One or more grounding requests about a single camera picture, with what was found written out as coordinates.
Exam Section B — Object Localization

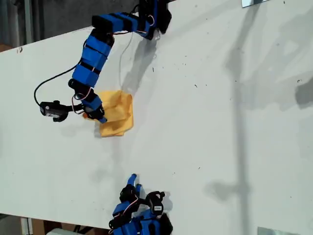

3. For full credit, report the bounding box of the yellow square towel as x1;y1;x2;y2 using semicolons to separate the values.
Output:
82;90;135;138

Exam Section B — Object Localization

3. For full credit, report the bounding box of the white container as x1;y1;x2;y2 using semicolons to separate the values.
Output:
45;227;76;235

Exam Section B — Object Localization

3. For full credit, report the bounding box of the brown cardboard box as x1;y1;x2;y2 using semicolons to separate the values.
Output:
31;219;74;235

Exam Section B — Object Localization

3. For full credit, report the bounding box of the white table leg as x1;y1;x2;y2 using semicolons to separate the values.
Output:
21;217;33;235

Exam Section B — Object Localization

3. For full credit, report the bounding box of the red white servo wire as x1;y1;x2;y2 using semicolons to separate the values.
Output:
70;87;95;115
112;198;139;219

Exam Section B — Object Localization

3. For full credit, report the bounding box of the black camera stalk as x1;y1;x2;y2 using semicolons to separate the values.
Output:
66;103;86;112
136;195;150;207

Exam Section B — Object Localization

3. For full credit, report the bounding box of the black camera box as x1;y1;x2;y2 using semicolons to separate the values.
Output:
146;190;166;216
39;99;71;123

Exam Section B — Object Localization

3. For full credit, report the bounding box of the black camera cable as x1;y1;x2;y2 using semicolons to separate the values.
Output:
33;65;77;106

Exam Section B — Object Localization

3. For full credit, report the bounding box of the grey metal post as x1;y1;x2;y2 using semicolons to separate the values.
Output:
24;0;34;45

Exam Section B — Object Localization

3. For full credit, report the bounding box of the shiny metal bracket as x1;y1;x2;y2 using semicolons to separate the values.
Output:
241;0;269;8

